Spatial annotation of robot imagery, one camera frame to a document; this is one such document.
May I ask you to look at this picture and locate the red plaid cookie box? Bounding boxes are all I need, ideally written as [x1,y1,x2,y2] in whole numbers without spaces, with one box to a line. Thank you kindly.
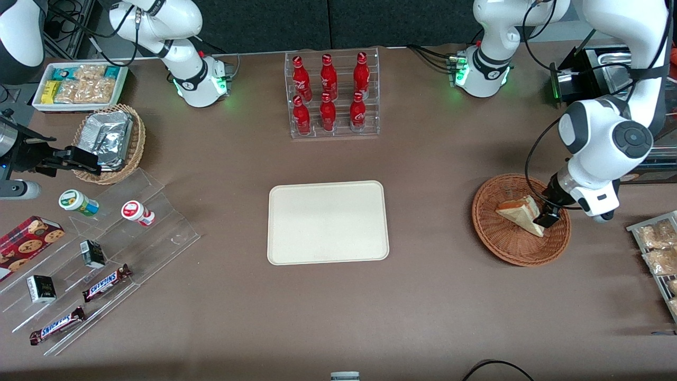
[0,215,66,282]

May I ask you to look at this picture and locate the black floor cable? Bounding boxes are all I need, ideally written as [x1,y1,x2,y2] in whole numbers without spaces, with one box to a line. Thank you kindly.
[462,360,535,381]

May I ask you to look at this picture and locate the white rectangular snack bin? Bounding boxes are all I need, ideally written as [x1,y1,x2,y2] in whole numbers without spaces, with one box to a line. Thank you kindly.
[32,62,129,113]

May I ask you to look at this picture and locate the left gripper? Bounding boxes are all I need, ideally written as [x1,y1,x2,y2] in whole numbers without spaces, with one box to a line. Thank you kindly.
[533,170,582,229]

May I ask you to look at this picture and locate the red cola bottle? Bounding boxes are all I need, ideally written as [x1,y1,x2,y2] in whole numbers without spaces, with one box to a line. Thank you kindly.
[292,95,312,135]
[353,51,371,98]
[320,53,339,100]
[350,91,367,132]
[319,93,337,133]
[292,56,313,102]

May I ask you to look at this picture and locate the small tan wicker basket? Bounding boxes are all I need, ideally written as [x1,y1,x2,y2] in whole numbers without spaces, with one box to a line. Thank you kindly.
[72,104,147,185]

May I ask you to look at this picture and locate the red lid yogurt cup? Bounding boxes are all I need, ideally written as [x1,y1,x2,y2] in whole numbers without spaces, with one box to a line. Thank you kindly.
[121,201,155,227]

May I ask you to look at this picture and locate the small black carton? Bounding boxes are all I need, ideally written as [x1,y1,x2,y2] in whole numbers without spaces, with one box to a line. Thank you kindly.
[80,240,106,269]
[26,275,57,304]

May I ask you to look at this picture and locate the brown snickers bar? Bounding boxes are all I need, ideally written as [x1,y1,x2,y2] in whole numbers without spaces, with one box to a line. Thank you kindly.
[82,264,132,303]
[29,306,86,346]

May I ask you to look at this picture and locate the clear acrylic stepped display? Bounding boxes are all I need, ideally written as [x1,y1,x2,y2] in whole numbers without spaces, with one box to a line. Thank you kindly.
[0,168,202,356]

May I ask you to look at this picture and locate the black hot food display case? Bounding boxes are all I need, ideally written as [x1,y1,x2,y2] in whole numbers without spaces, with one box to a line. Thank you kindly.
[550,45,677,185]

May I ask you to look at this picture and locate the large brown wicker basket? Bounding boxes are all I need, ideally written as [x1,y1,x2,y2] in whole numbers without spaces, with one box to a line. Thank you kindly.
[472,174,572,267]

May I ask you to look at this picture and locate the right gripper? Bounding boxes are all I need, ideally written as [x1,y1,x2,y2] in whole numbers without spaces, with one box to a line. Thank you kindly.
[0,116,102,177]

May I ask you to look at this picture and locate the clear acrylic bottle rack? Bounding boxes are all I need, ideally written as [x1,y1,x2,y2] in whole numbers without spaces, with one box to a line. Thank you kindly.
[285,48,380,139]

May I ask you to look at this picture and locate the clear bag of crackers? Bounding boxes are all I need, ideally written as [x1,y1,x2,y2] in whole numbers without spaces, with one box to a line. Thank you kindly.
[77,78,116,104]

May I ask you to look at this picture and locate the triangular sandwich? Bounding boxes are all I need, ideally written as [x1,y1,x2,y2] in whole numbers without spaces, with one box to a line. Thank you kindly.
[495,195,548,237]

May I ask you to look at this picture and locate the green lid yogurt cup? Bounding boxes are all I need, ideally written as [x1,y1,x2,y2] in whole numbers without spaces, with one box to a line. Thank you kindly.
[58,189,99,217]

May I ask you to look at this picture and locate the grey wire rack tray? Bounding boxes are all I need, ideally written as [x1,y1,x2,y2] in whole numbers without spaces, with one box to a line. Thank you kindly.
[626,211,677,323]

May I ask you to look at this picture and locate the beige plastic tray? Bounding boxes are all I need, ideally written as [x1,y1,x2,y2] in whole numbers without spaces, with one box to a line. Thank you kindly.
[267,180,390,266]

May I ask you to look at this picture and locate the black base cable bundle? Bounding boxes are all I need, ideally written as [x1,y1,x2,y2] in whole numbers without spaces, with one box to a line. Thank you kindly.
[407,45,459,72]

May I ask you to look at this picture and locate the silver foil pack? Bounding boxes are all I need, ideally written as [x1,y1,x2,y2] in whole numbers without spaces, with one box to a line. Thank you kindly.
[79,111,133,171]

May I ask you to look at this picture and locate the clear bag of pastry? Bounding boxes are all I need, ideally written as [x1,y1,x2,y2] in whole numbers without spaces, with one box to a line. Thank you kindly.
[643,248,677,276]
[636,220,677,249]

